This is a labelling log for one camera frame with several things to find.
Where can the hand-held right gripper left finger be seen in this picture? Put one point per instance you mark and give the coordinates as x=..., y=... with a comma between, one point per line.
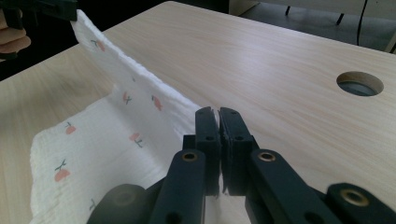
x=193, y=174

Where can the white printed muslin cloth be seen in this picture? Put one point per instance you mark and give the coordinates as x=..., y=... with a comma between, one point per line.
x=102, y=140

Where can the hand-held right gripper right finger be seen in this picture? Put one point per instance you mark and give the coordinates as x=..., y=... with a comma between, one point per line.
x=249, y=168

